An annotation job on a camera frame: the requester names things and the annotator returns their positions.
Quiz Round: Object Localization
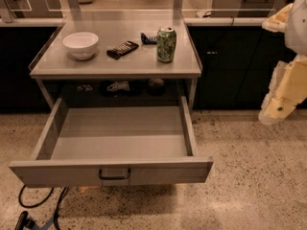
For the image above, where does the black drawer handle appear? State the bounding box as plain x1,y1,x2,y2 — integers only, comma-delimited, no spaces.
98,169,130,180

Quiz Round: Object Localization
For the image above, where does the black chocolate bar packet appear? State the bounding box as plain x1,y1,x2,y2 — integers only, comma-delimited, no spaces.
106,41,139,59

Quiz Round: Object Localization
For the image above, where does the white bowl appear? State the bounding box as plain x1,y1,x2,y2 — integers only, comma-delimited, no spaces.
62,32,99,60

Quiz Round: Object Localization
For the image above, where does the blue snack packet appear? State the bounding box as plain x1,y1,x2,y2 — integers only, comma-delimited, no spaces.
141,33,157,45

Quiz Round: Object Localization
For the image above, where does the open grey top drawer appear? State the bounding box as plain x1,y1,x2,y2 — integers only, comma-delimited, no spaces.
10,97,213,188

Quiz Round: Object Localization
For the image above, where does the black floor cable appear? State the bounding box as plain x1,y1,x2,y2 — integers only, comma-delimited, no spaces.
17,184,70,230

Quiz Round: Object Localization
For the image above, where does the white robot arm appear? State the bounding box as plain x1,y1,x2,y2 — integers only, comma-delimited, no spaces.
258,0,307,126

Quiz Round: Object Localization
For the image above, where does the green soda can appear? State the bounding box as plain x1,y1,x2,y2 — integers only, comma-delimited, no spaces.
156,27,177,62

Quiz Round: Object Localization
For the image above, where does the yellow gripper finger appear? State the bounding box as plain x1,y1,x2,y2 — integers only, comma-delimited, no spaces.
258,55,307,126
262,3,294,33

